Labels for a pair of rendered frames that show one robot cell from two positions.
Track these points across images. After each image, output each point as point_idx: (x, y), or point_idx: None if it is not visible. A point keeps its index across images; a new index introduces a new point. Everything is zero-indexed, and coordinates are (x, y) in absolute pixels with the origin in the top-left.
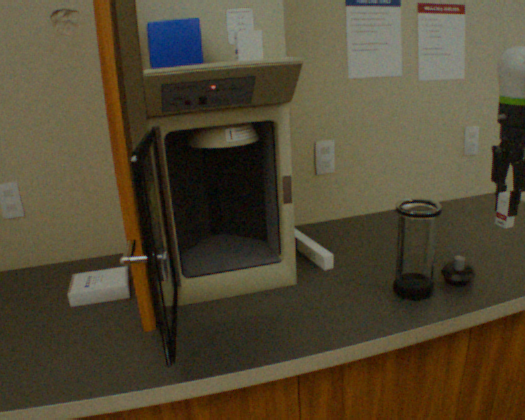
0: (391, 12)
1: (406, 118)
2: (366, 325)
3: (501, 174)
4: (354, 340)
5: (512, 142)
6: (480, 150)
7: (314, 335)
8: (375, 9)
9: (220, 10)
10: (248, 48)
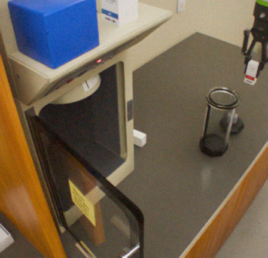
0: None
1: None
2: (209, 191)
3: (251, 50)
4: (212, 208)
5: (266, 32)
6: (185, 6)
7: (185, 215)
8: None
9: None
10: (127, 11)
